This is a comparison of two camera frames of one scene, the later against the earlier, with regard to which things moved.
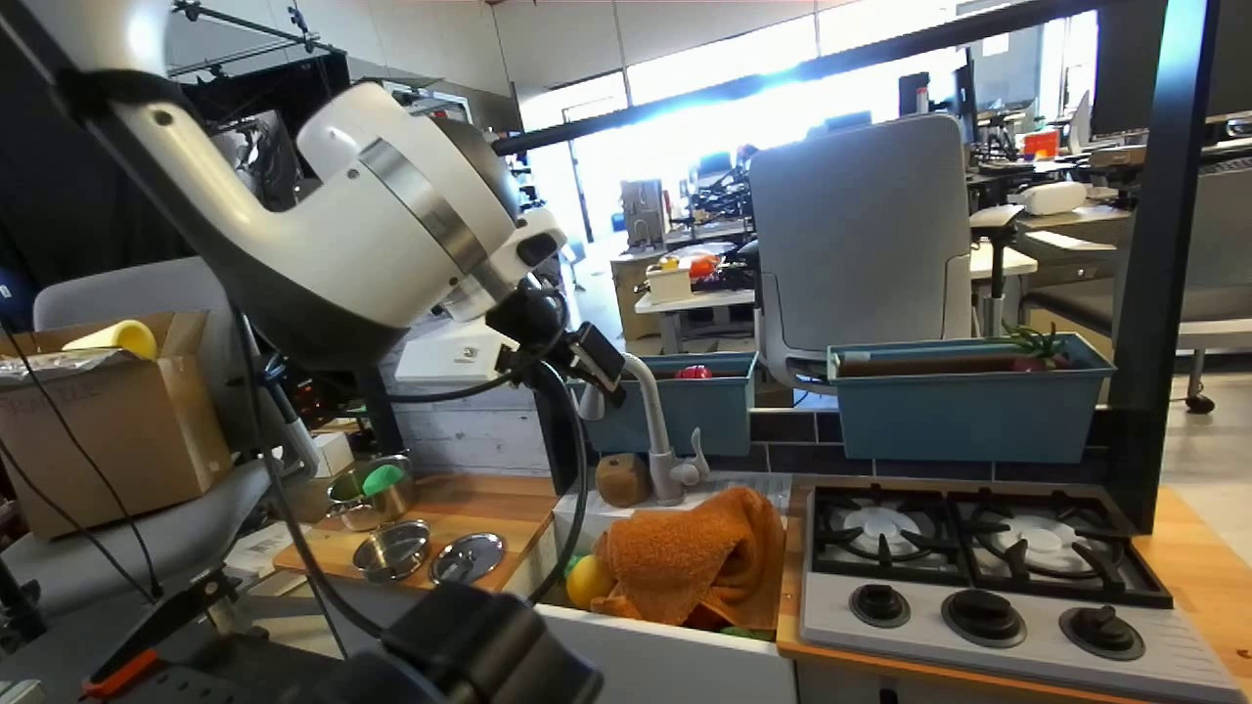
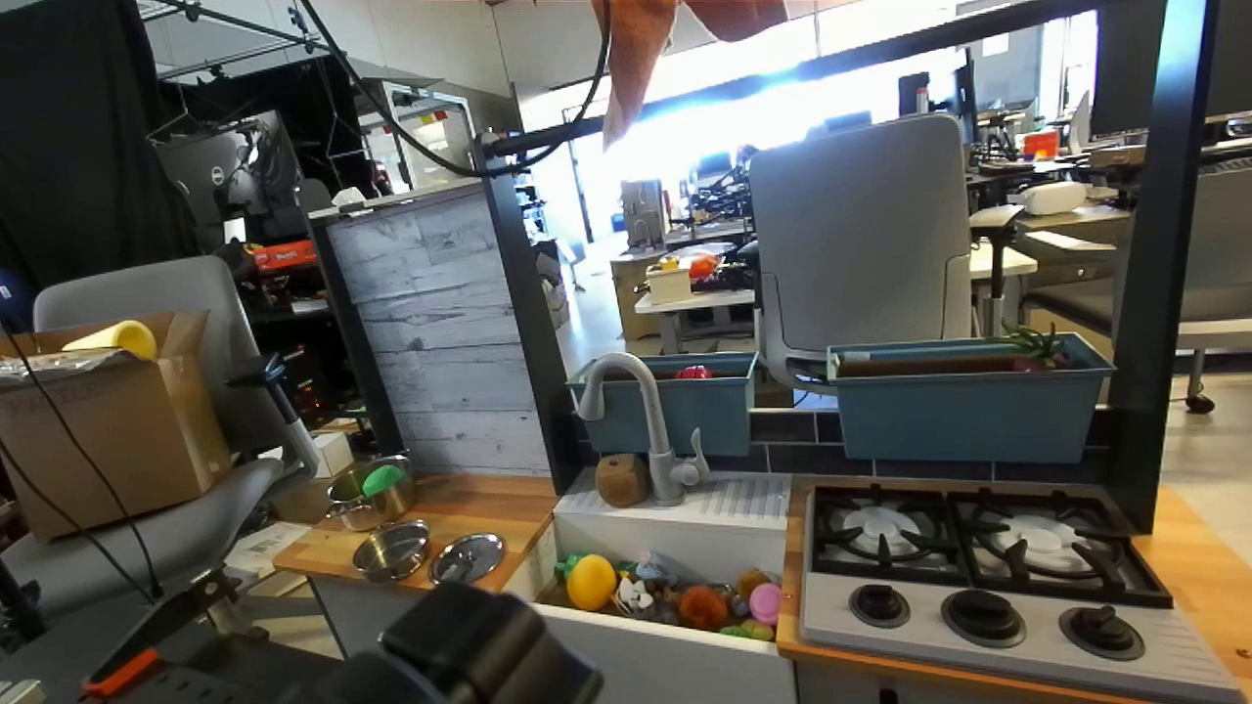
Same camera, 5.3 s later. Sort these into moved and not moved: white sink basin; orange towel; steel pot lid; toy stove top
Moved: orange towel
Not moved: steel pot lid; toy stove top; white sink basin
